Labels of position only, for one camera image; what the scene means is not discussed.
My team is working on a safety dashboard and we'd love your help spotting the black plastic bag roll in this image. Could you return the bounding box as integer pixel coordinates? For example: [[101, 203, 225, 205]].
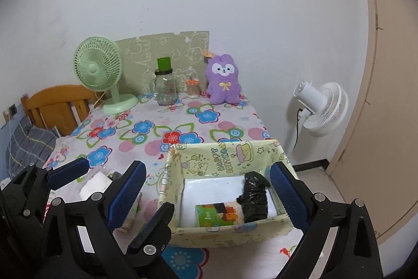
[[236, 172, 271, 223]]

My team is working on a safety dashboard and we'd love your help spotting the grey plaid pillow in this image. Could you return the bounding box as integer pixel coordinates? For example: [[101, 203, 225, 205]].
[[8, 116, 61, 168]]

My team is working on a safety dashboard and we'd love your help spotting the purple plush toy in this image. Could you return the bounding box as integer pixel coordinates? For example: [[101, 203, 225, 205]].
[[202, 52, 243, 105]]

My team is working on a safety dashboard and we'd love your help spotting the yellow printed fabric storage box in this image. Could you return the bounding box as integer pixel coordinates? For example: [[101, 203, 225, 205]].
[[158, 139, 294, 248]]

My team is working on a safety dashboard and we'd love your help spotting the green orange tissue pack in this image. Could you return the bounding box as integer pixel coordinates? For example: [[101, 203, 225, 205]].
[[196, 201, 245, 228]]

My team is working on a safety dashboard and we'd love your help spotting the glass jar mug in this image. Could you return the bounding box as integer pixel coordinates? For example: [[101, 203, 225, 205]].
[[148, 69, 178, 106]]

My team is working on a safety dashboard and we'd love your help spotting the green desk fan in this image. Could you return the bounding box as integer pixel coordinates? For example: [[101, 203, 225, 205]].
[[73, 36, 138, 116]]

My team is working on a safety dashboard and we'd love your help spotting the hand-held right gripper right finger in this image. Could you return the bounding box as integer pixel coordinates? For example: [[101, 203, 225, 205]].
[[270, 161, 382, 279]]

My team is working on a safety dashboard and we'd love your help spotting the black fan cable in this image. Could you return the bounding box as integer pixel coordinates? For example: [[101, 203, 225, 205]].
[[292, 107, 306, 150]]

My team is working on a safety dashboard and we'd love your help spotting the green cartoon printed panel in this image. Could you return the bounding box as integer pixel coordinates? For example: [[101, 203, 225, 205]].
[[114, 31, 210, 96]]

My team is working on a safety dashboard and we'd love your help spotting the white plastic bag roll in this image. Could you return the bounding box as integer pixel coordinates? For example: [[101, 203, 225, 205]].
[[80, 172, 113, 201]]

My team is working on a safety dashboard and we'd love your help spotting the wooden headboard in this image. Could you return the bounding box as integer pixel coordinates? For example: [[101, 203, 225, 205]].
[[20, 84, 98, 137]]

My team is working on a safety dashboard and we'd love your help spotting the floral tablecloth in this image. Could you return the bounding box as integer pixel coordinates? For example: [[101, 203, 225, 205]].
[[42, 92, 324, 279]]

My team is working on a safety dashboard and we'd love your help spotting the cotton swab jar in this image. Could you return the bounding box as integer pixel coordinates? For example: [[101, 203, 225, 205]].
[[185, 78, 200, 99]]

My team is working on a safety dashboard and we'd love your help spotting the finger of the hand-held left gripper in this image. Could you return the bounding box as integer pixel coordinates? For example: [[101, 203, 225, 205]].
[[33, 157, 90, 191], [126, 201, 177, 279]]

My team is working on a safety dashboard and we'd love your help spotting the beige door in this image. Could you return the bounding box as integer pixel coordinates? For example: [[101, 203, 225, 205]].
[[327, 0, 418, 243]]

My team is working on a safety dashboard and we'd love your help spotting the white fan cable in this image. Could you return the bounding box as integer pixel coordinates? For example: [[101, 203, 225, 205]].
[[91, 91, 107, 110]]

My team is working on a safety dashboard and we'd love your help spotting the white standing fan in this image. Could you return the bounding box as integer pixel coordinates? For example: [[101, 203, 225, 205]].
[[292, 80, 349, 138]]

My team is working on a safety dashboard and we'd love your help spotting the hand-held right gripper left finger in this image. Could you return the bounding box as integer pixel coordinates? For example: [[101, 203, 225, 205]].
[[36, 161, 146, 279]]

